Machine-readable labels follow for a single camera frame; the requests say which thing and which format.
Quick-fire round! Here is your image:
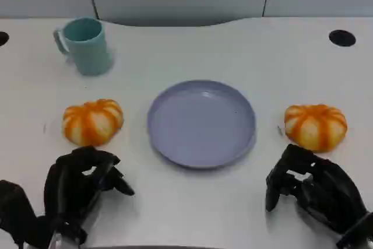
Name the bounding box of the orange white toy bread roll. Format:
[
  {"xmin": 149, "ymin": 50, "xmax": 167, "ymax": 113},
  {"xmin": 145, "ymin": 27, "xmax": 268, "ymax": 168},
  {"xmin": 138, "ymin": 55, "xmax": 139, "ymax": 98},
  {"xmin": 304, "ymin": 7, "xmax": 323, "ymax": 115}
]
[
  {"xmin": 62, "ymin": 99, "xmax": 124, "ymax": 146},
  {"xmin": 284, "ymin": 103, "xmax": 348, "ymax": 153}
]

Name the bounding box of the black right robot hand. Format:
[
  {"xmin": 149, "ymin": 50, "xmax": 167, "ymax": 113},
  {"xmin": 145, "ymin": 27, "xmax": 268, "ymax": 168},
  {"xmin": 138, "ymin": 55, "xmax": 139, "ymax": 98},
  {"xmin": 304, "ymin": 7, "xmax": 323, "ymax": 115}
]
[{"xmin": 265, "ymin": 143, "xmax": 370, "ymax": 235}]

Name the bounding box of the pale green mug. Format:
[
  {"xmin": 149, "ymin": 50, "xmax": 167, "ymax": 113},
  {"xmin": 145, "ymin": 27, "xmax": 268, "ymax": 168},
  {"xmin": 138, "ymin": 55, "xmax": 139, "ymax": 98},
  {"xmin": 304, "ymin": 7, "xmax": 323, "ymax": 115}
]
[{"xmin": 52, "ymin": 17, "xmax": 114, "ymax": 76}]

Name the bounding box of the lilac plate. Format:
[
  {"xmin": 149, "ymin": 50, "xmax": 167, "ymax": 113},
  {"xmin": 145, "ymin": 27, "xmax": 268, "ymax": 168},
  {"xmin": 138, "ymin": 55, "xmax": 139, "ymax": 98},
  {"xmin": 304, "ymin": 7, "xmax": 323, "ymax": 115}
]
[{"xmin": 146, "ymin": 80, "xmax": 258, "ymax": 170}]

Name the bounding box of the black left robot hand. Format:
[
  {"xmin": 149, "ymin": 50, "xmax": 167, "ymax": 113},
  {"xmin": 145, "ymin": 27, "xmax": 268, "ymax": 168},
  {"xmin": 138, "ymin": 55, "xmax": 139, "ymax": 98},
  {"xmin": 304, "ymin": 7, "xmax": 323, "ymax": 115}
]
[{"xmin": 43, "ymin": 145, "xmax": 136, "ymax": 244}]

